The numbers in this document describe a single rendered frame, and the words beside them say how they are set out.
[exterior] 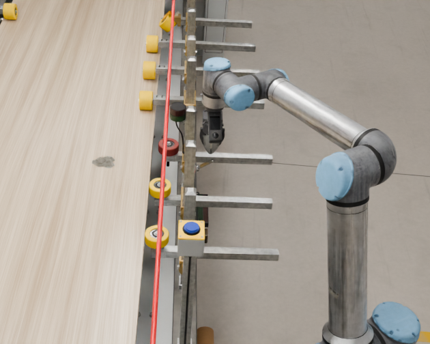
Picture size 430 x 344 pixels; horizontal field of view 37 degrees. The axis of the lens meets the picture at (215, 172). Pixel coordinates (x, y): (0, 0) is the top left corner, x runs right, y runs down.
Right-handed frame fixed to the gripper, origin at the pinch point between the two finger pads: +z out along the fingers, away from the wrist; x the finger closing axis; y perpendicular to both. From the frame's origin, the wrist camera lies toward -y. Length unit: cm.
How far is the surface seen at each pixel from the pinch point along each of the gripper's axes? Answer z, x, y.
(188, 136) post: -1.3, 8.3, 7.7
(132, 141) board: 7.4, 29.9, 14.7
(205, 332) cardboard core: 90, -3, -13
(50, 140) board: 7, 61, 13
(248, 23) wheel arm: 2, -21, 112
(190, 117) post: -10.0, 8.1, 7.7
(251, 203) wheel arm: 12.9, -15.6, -13.0
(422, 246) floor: 98, -122, 52
